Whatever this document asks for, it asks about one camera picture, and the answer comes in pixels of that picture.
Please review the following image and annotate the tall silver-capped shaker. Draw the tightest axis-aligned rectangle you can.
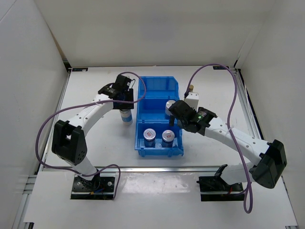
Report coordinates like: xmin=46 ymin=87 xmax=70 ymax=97
xmin=165 ymin=100 xmax=176 ymax=118
xmin=120 ymin=109 xmax=133 ymax=125

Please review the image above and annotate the short spice jar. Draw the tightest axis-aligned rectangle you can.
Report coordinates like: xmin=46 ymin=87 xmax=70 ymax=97
xmin=143 ymin=128 xmax=156 ymax=147
xmin=162 ymin=130 xmax=175 ymax=148

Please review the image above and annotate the small brown sauce bottle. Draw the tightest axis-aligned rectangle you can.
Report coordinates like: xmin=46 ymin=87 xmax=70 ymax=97
xmin=187 ymin=84 xmax=194 ymax=93

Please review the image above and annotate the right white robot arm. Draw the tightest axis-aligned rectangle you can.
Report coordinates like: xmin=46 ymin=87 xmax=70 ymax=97
xmin=169 ymin=100 xmax=287 ymax=191

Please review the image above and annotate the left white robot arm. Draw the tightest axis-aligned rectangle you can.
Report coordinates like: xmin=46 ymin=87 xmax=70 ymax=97
xmin=51 ymin=74 xmax=134 ymax=191

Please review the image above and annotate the blue near storage bin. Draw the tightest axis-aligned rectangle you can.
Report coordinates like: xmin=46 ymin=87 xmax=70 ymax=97
xmin=134 ymin=122 xmax=184 ymax=157

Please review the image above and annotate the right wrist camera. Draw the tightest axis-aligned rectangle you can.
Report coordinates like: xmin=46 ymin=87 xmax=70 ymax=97
xmin=184 ymin=92 xmax=199 ymax=110

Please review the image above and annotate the right aluminium frame rail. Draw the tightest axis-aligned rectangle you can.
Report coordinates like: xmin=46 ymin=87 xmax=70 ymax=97
xmin=229 ymin=67 xmax=272 ymax=172

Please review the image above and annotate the aluminium frame rail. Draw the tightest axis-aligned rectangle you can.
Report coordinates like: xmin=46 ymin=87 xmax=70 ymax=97
xmin=229 ymin=67 xmax=272 ymax=172
xmin=12 ymin=69 xmax=71 ymax=229
xmin=40 ymin=166 xmax=224 ymax=173

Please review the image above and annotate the left aluminium frame rail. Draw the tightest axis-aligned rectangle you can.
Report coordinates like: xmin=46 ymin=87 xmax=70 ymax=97
xmin=12 ymin=69 xmax=71 ymax=229

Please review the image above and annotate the front aluminium frame rail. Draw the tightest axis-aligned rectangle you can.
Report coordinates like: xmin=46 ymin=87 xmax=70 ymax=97
xmin=40 ymin=166 xmax=224 ymax=173

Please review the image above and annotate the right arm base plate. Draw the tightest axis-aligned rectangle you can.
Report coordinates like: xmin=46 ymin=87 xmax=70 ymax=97
xmin=196 ymin=177 xmax=245 ymax=202

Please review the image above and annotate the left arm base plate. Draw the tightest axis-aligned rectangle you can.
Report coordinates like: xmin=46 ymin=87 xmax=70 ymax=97
xmin=70 ymin=175 xmax=116 ymax=200

